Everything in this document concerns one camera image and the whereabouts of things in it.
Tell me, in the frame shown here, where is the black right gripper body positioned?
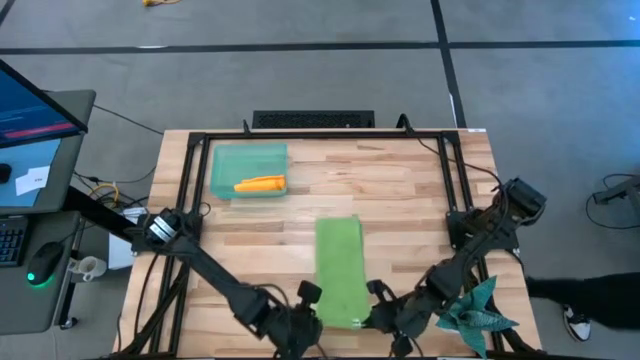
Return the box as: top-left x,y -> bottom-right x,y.
363,295 -> 434,340

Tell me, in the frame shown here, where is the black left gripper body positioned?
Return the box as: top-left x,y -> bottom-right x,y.
259,302 -> 325,360

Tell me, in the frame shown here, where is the green microfiber towel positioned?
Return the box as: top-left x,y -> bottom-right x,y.
314,214 -> 372,330

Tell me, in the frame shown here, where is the orange microfiber towel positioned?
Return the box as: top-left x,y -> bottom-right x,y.
233,174 -> 287,193

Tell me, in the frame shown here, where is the teal translucent plastic basket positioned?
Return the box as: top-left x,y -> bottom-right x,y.
209,142 -> 290,200

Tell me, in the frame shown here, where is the teal fabric artificial plant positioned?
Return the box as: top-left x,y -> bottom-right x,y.
434,274 -> 520,360

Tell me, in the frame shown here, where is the white rectangular box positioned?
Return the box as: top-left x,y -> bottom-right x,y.
108,207 -> 146,271

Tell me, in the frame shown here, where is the person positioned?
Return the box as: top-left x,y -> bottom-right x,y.
524,272 -> 640,343

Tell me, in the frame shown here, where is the black slanted desk bar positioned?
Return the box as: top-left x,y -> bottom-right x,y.
63,185 -> 135,242

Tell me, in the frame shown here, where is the black computer mouse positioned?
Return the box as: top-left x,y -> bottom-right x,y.
26,241 -> 65,287

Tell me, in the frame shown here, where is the black equipment stand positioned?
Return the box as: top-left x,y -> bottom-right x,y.
594,175 -> 640,206

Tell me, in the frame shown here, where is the grey computer desk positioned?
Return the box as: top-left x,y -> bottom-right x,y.
0,89 -> 97,336

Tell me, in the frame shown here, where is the black backlit keyboard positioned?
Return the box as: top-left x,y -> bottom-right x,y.
0,215 -> 29,268

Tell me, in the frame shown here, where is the white paper note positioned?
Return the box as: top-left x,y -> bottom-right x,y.
14,165 -> 51,197

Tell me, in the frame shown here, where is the pale blue desk pad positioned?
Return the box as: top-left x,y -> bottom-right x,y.
0,139 -> 62,209

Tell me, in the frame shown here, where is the black computer monitor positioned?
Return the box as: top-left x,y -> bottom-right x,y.
0,59 -> 89,150

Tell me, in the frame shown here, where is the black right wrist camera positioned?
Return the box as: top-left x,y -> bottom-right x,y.
391,333 -> 414,357

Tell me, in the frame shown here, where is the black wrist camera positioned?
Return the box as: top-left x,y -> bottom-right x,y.
391,333 -> 414,357
298,280 -> 324,305

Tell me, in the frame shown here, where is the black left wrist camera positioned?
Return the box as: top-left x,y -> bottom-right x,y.
298,280 -> 324,305

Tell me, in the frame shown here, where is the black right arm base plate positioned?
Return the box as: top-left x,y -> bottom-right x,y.
446,209 -> 521,251

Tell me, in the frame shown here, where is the black aluminium table frame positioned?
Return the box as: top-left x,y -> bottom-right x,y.
117,128 -> 544,359

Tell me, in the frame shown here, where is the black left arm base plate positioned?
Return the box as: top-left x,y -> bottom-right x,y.
130,219 -> 201,254

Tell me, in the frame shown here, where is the yellow coiled wire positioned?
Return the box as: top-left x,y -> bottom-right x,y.
88,182 -> 121,209

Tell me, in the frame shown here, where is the thin black floor cable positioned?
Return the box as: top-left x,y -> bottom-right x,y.
92,103 -> 164,136

